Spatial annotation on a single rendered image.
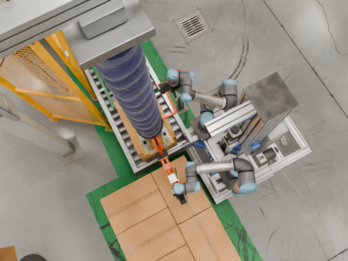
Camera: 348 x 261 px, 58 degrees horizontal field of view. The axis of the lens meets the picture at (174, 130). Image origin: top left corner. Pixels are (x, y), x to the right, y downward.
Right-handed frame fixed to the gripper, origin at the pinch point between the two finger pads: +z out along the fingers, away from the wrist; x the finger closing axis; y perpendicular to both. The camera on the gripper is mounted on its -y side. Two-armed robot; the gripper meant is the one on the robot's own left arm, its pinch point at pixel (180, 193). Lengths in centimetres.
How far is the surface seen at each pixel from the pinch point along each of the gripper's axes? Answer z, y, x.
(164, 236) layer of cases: 70, -28, 31
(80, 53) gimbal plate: -162, 49, 13
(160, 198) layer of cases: 70, 9, 20
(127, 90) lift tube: -115, 50, 4
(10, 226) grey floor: 126, 56, 201
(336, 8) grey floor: 125, 148, -299
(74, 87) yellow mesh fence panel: -11, 118, 47
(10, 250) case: 54, 21, 170
